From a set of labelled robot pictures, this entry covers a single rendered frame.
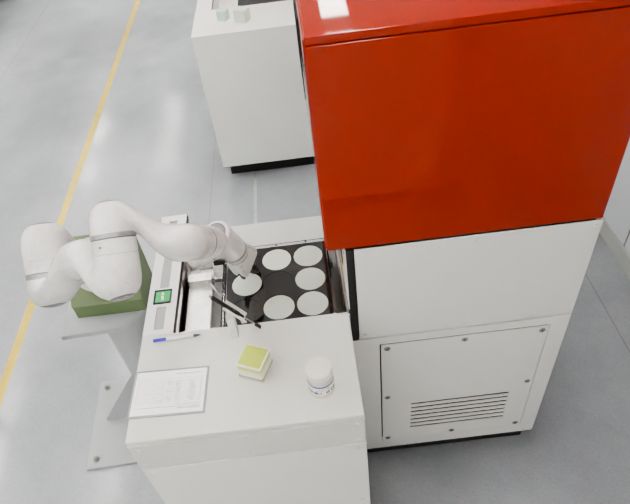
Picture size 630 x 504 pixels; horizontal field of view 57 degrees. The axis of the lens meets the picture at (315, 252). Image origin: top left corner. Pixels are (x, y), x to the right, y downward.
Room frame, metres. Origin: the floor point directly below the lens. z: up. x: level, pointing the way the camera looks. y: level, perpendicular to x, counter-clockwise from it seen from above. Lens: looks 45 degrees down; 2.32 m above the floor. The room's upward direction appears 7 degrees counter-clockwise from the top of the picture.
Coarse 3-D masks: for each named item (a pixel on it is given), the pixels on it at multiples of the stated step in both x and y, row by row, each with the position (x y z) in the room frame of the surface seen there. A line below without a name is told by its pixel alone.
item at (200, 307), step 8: (192, 272) 1.44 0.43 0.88; (208, 272) 1.43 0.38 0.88; (192, 288) 1.36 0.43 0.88; (200, 288) 1.36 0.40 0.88; (208, 288) 1.35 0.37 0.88; (192, 296) 1.33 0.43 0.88; (200, 296) 1.32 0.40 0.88; (192, 304) 1.29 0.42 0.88; (200, 304) 1.29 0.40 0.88; (208, 304) 1.28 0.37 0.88; (192, 312) 1.26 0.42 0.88; (200, 312) 1.25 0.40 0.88; (208, 312) 1.25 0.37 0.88; (192, 320) 1.22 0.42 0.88; (200, 320) 1.22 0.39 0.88; (208, 320) 1.21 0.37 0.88; (192, 328) 1.19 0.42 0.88; (200, 328) 1.18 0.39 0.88; (208, 328) 1.18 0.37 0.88
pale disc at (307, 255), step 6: (306, 246) 1.47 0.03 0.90; (312, 246) 1.47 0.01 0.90; (300, 252) 1.45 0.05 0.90; (306, 252) 1.44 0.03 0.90; (312, 252) 1.44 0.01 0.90; (318, 252) 1.44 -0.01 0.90; (294, 258) 1.42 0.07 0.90; (300, 258) 1.42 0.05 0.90; (306, 258) 1.42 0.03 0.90; (312, 258) 1.41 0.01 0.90; (318, 258) 1.41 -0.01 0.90; (300, 264) 1.39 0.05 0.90; (306, 264) 1.39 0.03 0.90; (312, 264) 1.38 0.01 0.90
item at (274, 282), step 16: (256, 256) 1.46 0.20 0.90; (272, 272) 1.37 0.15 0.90; (288, 272) 1.36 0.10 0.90; (272, 288) 1.30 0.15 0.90; (288, 288) 1.29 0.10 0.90; (320, 288) 1.27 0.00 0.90; (240, 304) 1.25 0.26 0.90; (256, 304) 1.24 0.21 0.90; (240, 320) 1.18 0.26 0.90; (256, 320) 1.17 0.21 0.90; (272, 320) 1.16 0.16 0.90
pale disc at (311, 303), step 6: (306, 294) 1.25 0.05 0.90; (312, 294) 1.25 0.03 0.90; (318, 294) 1.25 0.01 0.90; (300, 300) 1.23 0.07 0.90; (306, 300) 1.23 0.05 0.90; (312, 300) 1.22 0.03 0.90; (318, 300) 1.22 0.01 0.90; (324, 300) 1.22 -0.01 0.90; (300, 306) 1.20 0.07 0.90; (306, 306) 1.20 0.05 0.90; (312, 306) 1.20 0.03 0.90; (318, 306) 1.20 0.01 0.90; (324, 306) 1.19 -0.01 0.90; (306, 312) 1.18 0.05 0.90; (312, 312) 1.17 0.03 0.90; (318, 312) 1.17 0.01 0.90
